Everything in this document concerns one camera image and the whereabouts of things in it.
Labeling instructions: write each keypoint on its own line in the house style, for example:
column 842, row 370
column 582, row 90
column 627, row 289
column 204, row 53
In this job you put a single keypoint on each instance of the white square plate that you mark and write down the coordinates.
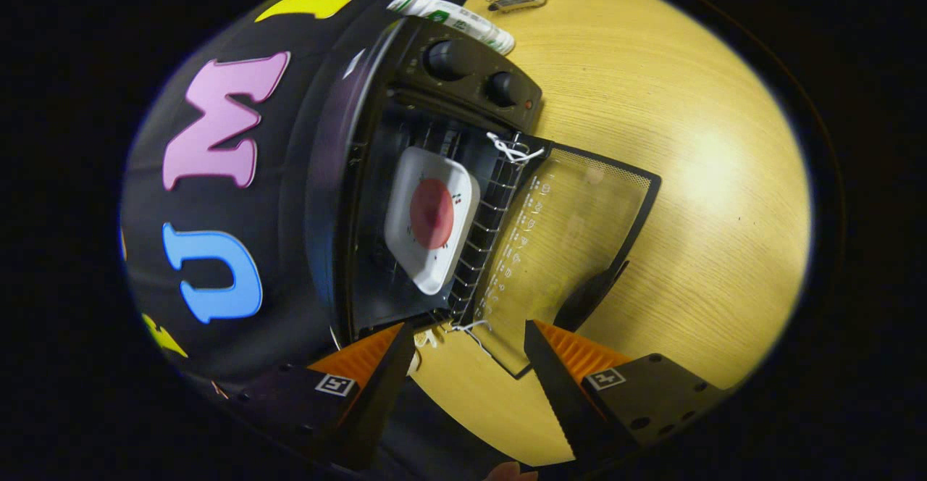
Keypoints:
column 416, row 249

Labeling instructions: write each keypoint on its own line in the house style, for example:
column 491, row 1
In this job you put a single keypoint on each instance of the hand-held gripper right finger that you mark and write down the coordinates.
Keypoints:
column 554, row 387

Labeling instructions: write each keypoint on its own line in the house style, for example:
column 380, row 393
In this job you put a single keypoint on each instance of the pink round food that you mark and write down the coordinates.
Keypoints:
column 432, row 213

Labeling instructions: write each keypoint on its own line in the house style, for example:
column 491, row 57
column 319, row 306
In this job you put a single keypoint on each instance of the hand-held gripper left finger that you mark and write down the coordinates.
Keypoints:
column 376, row 394

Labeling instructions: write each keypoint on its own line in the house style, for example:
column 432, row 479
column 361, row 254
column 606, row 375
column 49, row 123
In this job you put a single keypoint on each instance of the black toaster oven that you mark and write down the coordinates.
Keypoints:
column 463, row 79

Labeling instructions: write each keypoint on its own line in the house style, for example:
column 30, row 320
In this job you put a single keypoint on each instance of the white bottle green label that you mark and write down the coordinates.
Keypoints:
column 456, row 19

